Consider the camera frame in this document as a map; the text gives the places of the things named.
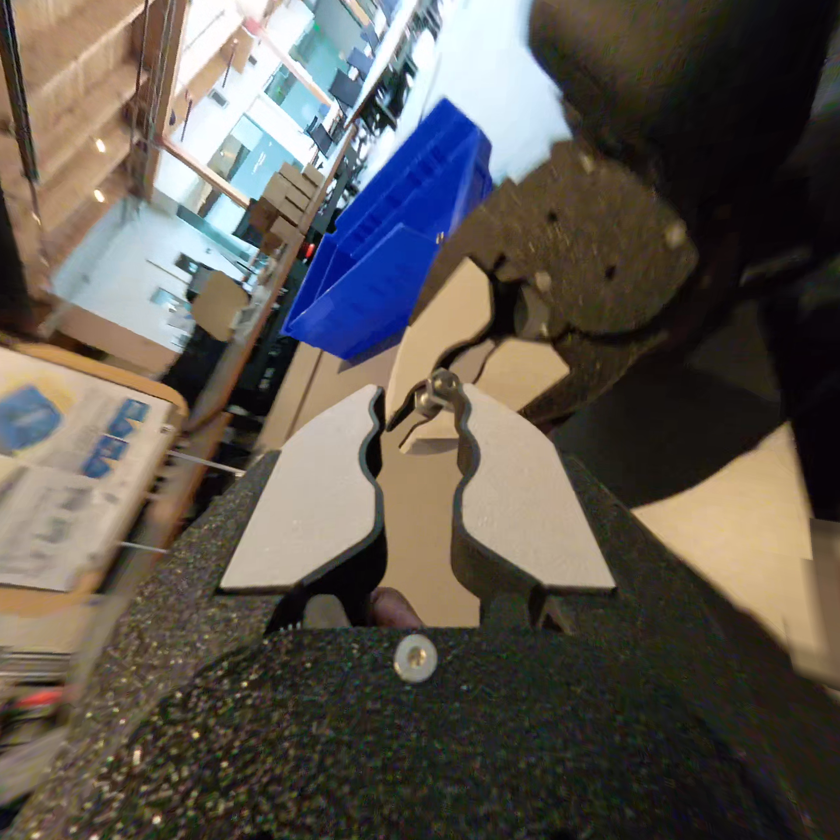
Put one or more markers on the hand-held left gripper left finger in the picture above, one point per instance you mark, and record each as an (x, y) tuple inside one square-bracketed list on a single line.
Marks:
[(309, 505)]

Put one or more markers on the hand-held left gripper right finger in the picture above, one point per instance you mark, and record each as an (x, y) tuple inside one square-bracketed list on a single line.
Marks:
[(525, 505)]

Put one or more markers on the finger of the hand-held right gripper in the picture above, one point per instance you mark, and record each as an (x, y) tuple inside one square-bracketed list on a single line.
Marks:
[(519, 374), (440, 315)]

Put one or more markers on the silver metal bolt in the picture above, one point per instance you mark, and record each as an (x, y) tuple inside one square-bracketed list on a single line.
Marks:
[(444, 386)]

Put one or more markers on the blue plastic storage bin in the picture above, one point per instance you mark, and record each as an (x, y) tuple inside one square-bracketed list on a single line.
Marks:
[(387, 230)]

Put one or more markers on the stack of cardboard boxes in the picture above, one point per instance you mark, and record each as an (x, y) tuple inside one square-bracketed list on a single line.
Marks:
[(286, 208)]

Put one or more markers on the printed poster sheet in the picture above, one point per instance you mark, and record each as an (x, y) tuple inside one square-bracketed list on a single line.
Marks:
[(66, 460)]

